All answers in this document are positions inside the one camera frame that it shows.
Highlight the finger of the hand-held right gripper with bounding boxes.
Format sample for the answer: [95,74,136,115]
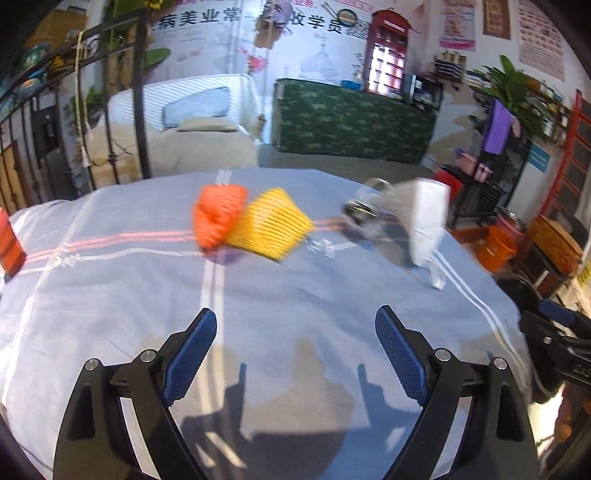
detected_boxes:
[519,311,591,365]
[539,299,580,328]

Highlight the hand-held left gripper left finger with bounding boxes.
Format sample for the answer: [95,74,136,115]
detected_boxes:
[53,308,218,480]

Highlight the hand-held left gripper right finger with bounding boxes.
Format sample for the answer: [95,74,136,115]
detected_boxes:
[375,305,540,480]

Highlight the person's right hand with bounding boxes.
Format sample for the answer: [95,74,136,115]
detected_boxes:
[556,383,587,457]

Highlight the grey striped blanket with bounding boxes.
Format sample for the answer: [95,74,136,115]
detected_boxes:
[0,167,532,480]

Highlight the orange bucket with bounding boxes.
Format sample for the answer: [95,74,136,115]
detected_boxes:
[475,226,518,273]

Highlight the small clear plastic piece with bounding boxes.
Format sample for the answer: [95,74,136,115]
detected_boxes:
[307,237,338,259]

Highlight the black metal rack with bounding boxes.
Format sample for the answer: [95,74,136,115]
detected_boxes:
[445,99,532,229]

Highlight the orange foam net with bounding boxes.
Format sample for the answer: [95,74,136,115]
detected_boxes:
[193,184,250,252]

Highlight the yellow foam net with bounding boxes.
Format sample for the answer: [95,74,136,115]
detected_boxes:
[226,187,315,264]

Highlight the clear plastic packaging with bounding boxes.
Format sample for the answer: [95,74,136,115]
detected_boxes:
[341,178,393,232]

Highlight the red ladder shelf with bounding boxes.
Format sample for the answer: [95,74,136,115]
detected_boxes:
[540,90,591,222]

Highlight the purple towel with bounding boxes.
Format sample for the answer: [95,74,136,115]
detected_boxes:
[482,99,513,155]

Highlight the beige bed cover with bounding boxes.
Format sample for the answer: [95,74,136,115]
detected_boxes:
[90,117,257,188]

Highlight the orange cylindrical container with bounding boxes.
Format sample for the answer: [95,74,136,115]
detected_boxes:
[0,208,27,278]

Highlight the green potted plant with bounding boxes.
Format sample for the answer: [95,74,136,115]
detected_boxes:
[466,55,546,139]

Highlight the green patterned counter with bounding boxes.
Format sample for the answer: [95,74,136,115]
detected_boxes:
[272,78,437,164]

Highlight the grey pillow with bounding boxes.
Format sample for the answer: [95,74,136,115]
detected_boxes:
[161,87,230,129]

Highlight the black box appliance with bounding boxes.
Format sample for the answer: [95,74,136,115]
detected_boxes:
[401,73,445,110]

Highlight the white massage bed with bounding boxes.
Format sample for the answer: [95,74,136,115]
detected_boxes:
[108,74,262,181]

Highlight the black metal railing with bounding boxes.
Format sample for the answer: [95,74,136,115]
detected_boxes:
[0,9,153,204]

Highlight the red phone booth shelf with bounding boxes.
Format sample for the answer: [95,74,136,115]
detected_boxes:
[364,9,411,95]

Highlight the artificial tree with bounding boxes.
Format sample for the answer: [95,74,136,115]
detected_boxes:
[104,0,171,88]

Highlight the blue wall sign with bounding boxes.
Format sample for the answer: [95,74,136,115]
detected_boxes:
[526,142,552,174]

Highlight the wall shelf with bottles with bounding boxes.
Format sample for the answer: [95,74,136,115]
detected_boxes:
[434,50,465,84]

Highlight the white text wall poster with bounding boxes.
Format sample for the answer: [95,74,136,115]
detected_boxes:
[517,0,566,81]

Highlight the white rope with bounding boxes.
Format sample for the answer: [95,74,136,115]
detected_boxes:
[74,30,92,168]

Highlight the brown wall poster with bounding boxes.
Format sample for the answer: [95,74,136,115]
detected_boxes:
[482,0,512,40]

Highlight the pink wall poster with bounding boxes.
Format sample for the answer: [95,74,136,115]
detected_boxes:
[438,0,477,51]

